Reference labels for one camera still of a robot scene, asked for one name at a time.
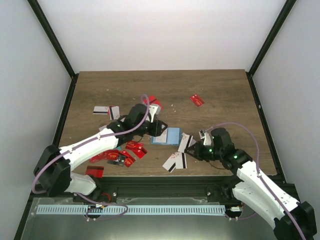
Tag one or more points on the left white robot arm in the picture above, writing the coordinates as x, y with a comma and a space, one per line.
54, 171

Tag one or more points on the black frame post left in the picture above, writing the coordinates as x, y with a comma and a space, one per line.
42, 19

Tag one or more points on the black frame post right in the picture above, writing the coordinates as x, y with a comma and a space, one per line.
277, 25

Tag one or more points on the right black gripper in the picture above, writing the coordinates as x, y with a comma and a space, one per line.
198, 153

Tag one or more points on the black frame post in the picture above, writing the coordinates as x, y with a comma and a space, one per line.
42, 19
277, 25

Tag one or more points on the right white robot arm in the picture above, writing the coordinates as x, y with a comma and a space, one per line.
289, 218

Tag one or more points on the red card far right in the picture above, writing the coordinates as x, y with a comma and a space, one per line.
197, 100

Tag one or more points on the white striped sunset card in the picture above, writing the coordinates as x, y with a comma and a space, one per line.
186, 142

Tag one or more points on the red card white logo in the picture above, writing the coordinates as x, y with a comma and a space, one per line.
137, 148

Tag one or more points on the white card vertical stripe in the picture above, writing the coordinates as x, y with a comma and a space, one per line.
114, 112

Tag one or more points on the teal card holder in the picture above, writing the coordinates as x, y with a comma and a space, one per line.
170, 137

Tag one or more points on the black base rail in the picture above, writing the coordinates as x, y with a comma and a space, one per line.
213, 188

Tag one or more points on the light blue slotted rail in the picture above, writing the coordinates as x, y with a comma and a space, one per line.
199, 210

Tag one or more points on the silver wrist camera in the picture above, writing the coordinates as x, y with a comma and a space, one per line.
205, 137

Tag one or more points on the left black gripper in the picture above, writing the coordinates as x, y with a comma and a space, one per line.
157, 130

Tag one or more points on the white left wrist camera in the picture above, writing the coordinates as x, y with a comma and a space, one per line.
154, 110

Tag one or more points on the red stripe card front edge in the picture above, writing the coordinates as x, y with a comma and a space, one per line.
95, 171

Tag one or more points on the red vip card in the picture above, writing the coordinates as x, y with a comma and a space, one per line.
126, 158
110, 155

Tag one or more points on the white card black stripe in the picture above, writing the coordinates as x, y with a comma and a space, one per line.
101, 110

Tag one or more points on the red VIP card left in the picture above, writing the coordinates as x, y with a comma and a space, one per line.
110, 155

